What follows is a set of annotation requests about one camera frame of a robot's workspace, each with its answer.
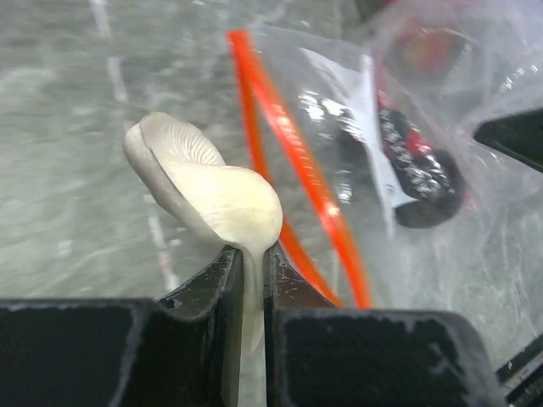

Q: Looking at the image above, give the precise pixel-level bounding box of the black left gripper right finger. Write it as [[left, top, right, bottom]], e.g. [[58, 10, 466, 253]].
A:
[[264, 246, 505, 406]]

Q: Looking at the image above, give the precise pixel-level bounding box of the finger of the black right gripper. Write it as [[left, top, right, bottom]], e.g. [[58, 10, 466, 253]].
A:
[[473, 108, 543, 172]]

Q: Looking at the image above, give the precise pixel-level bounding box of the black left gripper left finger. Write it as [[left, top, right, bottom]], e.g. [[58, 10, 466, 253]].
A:
[[1, 247, 244, 406]]

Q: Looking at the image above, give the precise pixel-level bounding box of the dark fake eggplant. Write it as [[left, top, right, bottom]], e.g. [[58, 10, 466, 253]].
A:
[[339, 101, 467, 230]]

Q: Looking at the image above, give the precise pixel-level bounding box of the orange zip bag with vegetables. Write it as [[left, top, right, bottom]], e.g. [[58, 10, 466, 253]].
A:
[[227, 1, 542, 366]]

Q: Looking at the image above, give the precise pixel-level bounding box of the white fake mushroom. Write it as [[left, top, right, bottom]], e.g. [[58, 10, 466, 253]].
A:
[[122, 112, 283, 354]]

